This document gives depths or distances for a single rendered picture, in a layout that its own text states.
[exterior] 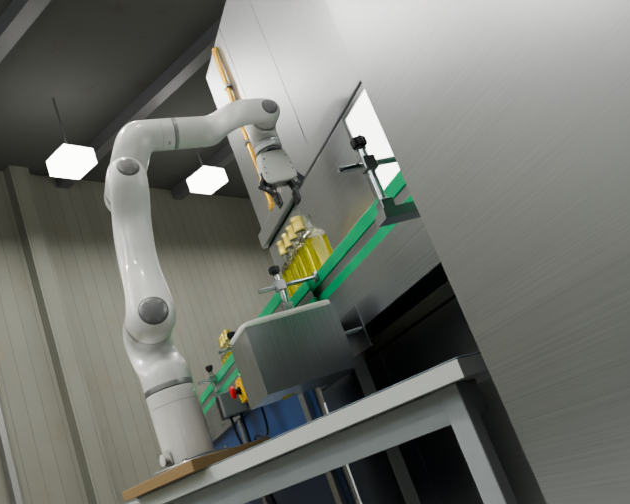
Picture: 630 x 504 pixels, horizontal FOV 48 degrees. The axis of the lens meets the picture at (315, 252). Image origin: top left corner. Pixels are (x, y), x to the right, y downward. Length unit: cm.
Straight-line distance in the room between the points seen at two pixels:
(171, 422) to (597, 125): 124
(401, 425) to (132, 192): 94
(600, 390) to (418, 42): 49
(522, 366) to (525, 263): 14
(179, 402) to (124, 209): 51
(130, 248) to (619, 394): 131
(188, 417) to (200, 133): 80
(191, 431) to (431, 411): 65
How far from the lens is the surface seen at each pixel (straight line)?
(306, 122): 221
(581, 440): 90
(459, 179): 94
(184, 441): 171
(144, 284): 177
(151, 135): 202
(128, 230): 186
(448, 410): 126
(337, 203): 204
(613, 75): 74
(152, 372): 175
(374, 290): 157
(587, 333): 83
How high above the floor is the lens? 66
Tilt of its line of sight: 16 degrees up
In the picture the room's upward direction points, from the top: 21 degrees counter-clockwise
